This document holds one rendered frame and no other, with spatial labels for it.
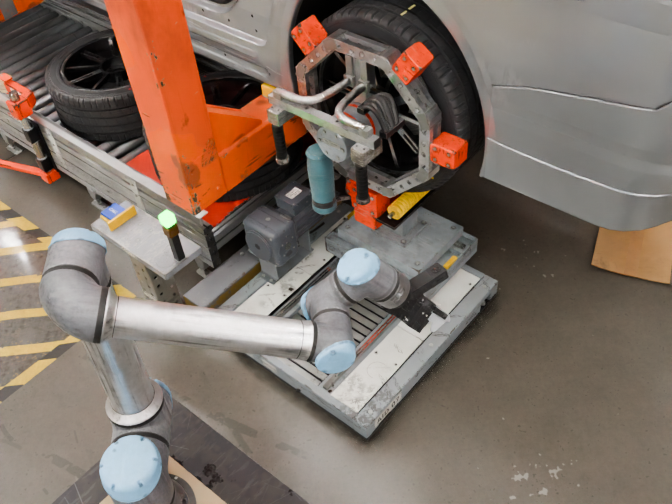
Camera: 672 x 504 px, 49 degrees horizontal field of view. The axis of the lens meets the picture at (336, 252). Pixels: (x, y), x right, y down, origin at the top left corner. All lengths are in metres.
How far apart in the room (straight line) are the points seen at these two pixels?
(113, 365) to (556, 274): 1.89
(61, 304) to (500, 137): 1.31
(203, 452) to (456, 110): 1.27
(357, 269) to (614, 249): 1.79
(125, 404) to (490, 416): 1.29
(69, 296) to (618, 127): 1.37
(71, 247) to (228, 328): 0.37
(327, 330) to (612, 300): 1.67
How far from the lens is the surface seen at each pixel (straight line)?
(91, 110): 3.50
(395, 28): 2.26
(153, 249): 2.69
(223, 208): 3.05
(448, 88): 2.24
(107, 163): 3.25
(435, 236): 2.90
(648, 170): 2.07
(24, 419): 2.98
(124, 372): 1.87
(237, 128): 2.67
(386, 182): 2.54
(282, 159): 2.43
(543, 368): 2.81
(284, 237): 2.73
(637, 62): 1.92
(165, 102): 2.38
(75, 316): 1.53
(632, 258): 3.23
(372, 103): 2.15
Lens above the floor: 2.25
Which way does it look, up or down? 45 degrees down
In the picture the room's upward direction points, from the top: 6 degrees counter-clockwise
